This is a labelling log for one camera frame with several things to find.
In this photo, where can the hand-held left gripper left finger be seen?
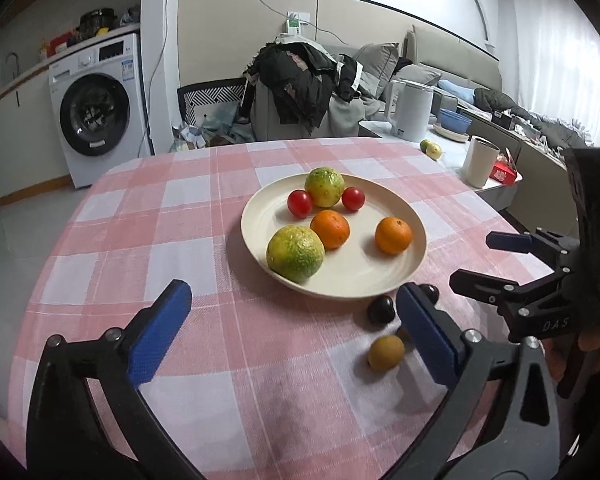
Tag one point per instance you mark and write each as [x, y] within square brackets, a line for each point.
[157, 335]

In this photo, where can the yellow bottle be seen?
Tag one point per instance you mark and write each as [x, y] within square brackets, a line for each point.
[44, 50]

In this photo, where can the white washing machine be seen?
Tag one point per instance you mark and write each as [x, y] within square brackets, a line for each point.
[97, 110]

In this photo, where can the red container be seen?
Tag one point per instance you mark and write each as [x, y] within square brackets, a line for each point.
[62, 44]

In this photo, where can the black white patterned bag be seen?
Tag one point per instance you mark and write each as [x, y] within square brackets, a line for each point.
[210, 95]

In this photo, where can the dark purple plum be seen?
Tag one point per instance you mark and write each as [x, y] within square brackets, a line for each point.
[430, 292]
[381, 309]

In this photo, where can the metal faucet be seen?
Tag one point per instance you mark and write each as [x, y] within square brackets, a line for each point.
[13, 60]

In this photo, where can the red box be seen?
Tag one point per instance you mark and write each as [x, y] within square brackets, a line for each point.
[505, 170]

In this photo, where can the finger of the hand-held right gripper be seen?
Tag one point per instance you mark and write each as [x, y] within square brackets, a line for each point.
[480, 286]
[510, 241]

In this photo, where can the black cooking pot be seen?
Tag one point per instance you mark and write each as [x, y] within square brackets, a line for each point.
[97, 21]

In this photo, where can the grey garment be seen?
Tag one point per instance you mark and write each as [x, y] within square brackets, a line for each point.
[355, 117]

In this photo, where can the grey cushion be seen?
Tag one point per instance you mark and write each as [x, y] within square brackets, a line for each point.
[420, 76]
[377, 67]

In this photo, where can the pink checked tablecloth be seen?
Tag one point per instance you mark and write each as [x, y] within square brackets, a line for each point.
[180, 230]

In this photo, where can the orange mandarin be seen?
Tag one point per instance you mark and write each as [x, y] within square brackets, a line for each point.
[393, 235]
[330, 229]

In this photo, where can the beige grey sofa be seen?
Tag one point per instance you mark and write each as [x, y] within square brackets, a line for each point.
[455, 52]

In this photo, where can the light blue cloth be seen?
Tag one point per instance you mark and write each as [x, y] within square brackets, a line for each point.
[455, 90]

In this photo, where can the brown longan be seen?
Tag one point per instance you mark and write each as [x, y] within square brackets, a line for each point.
[386, 353]

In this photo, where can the green yellow citrus fruit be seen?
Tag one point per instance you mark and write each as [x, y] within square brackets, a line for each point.
[324, 187]
[295, 253]

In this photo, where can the small yellow green fruit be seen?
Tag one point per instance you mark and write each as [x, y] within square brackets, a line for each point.
[424, 145]
[434, 151]

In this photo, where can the kitchen counter with cabinets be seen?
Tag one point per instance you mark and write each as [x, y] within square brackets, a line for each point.
[15, 145]

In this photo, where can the grey side table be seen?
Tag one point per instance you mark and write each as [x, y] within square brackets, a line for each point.
[530, 180]

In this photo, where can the white electric kettle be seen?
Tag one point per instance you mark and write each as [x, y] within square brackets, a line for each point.
[410, 112]

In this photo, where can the stacked blue bowls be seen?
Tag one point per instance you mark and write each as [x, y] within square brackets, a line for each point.
[455, 120]

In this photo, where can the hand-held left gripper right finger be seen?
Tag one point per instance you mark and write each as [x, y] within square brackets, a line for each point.
[425, 330]

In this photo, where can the cream tumbler cup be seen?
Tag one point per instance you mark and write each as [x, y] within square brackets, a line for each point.
[480, 162]

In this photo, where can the floor clutter pile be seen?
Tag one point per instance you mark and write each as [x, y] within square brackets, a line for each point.
[215, 135]

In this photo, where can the dark grey blanket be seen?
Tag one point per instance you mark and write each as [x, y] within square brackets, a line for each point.
[535, 117]

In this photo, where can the cream dish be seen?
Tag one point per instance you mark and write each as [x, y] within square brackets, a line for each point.
[452, 135]

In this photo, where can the green white wall plug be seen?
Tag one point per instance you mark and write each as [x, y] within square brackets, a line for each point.
[294, 24]

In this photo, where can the cream round plate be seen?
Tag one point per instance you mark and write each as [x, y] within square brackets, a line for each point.
[360, 275]

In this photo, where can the white curtain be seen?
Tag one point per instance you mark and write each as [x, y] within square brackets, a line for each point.
[555, 35]

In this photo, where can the dark jacket pile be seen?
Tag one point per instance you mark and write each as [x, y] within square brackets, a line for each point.
[300, 80]

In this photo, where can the red tomato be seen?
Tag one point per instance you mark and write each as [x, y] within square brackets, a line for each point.
[353, 199]
[300, 203]

